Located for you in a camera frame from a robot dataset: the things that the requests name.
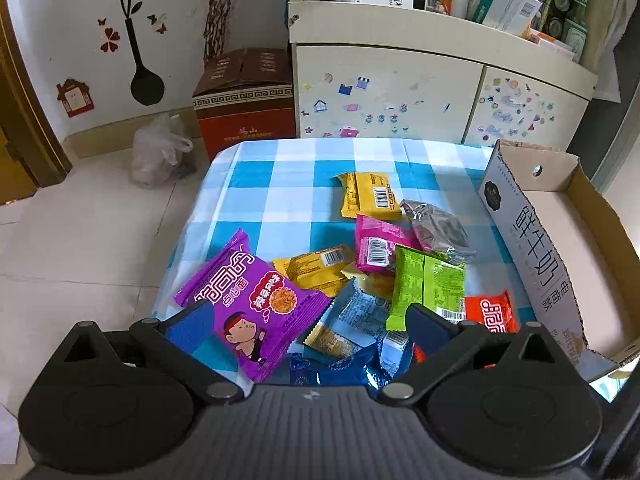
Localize pale blue snack packet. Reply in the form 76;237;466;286
320;285;396;348

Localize red house wall sticker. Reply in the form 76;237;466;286
56;78;95;118

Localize white cardboard box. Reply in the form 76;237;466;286
477;140;636;396

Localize pale yellow snack packet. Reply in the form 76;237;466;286
341;262;396;301

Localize black vase wall sticker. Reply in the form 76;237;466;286
91;0;166;107

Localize dark blue snack packet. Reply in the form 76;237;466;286
289;342;393;391

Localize cream cabinet with stickers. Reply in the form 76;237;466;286
287;0;599;148

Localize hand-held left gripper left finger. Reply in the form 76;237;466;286
52;301;246;403

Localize red snack packet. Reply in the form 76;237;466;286
462;290;519;336

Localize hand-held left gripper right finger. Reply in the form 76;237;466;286
377;304;571;403

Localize green snack packet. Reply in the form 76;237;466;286
386;246;466;332

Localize blue checkered tablecloth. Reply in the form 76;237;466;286
152;137;538;391

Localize brown wooden door frame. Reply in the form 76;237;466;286
0;5;73;206

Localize pink snack packet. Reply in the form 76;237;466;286
355;213;423;276

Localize brown cardboard box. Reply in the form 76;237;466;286
192;47;297;163

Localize white snack packet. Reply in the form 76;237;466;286
377;330;416;377

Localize dried branches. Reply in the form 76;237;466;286
202;0;246;56

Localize silver snack packet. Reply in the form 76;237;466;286
400;199;478;266

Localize purple snack packet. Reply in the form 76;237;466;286
173;228;332;383

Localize clear plastic bag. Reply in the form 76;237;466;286
130;112;196;188

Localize tan snack packet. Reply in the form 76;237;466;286
302;325;368;361

